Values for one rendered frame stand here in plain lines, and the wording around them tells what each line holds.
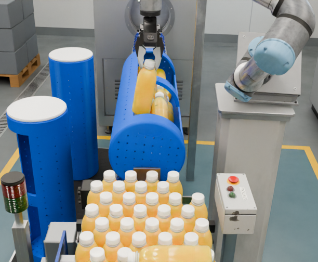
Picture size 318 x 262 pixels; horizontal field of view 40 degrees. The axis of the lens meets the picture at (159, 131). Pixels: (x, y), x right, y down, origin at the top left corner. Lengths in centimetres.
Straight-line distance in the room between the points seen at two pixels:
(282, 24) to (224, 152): 80
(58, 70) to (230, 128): 131
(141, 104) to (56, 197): 86
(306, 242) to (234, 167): 117
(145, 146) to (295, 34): 65
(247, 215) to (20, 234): 68
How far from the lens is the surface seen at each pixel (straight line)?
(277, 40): 134
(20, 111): 216
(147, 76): 158
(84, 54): 291
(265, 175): 208
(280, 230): 312
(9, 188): 124
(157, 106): 184
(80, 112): 294
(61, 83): 288
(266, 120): 194
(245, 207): 140
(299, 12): 139
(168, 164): 165
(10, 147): 403
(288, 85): 199
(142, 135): 159
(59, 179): 224
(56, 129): 211
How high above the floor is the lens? 193
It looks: 28 degrees down
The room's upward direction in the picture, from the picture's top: 2 degrees clockwise
